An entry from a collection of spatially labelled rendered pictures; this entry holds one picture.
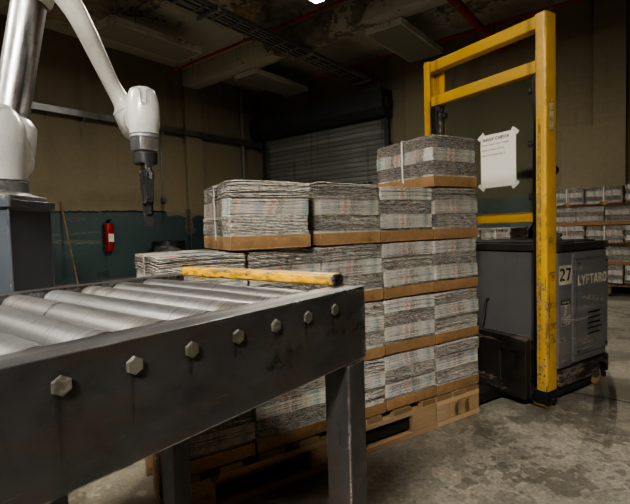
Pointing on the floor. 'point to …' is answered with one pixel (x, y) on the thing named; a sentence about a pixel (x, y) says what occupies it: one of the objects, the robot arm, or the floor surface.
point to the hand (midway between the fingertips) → (148, 215)
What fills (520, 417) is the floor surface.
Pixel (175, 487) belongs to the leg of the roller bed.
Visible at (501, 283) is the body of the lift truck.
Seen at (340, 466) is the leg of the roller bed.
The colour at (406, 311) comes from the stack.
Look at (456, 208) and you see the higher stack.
